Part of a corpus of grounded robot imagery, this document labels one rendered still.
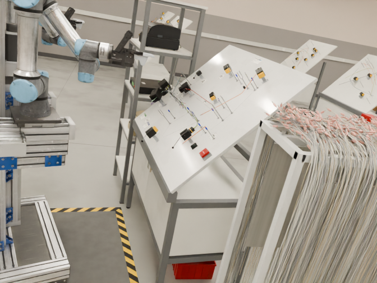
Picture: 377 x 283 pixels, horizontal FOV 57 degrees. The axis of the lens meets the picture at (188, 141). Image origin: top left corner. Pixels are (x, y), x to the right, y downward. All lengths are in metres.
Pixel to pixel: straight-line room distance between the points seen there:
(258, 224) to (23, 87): 1.27
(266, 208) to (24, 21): 1.37
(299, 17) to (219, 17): 2.33
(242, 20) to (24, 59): 8.63
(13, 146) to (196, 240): 1.15
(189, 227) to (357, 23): 10.14
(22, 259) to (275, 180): 1.61
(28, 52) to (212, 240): 1.46
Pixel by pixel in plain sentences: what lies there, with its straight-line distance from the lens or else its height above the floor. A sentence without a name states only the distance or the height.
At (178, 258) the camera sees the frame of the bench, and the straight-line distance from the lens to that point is 2.24.
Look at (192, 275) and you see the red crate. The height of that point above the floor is 0.04.
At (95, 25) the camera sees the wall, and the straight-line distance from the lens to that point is 9.49.
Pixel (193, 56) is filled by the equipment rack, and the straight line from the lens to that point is 3.00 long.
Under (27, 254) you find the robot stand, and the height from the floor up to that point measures 0.21.
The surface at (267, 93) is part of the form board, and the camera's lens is 2.13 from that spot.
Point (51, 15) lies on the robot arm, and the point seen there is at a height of 1.67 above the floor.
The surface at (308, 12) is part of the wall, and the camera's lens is 10.79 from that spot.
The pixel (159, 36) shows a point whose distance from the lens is 2.97.
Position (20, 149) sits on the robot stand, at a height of 1.04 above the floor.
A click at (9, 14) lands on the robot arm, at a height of 1.58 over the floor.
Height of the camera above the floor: 1.82
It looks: 21 degrees down
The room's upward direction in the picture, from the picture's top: 11 degrees clockwise
